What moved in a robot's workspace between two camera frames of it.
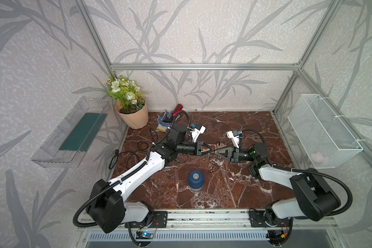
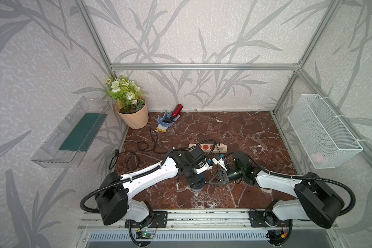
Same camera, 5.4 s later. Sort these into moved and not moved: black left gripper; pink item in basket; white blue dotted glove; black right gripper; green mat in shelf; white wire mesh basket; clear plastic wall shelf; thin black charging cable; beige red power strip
Moved: thin black charging cable; black right gripper; black left gripper
Not moved: white wire mesh basket; beige red power strip; clear plastic wall shelf; white blue dotted glove; green mat in shelf; pink item in basket
